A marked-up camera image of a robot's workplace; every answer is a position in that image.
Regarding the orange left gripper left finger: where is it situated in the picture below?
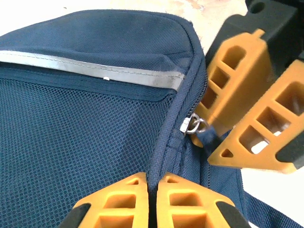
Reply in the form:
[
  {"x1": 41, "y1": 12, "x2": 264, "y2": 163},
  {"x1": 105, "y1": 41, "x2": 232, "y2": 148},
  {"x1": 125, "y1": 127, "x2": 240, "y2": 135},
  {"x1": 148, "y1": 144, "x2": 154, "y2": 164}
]
[{"x1": 58, "y1": 172, "x2": 150, "y2": 228}]

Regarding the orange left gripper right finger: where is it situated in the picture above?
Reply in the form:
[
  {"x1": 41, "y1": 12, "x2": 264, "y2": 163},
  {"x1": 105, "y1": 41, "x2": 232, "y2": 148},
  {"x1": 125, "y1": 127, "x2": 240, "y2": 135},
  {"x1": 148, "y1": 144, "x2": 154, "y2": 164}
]
[{"x1": 156, "y1": 172, "x2": 250, "y2": 228}]

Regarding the navy blue backpack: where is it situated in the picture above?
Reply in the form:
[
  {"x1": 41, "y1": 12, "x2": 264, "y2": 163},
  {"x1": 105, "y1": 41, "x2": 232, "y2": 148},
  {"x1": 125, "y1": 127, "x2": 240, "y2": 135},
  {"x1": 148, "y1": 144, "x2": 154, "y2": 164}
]
[{"x1": 0, "y1": 9, "x2": 304, "y2": 228}]

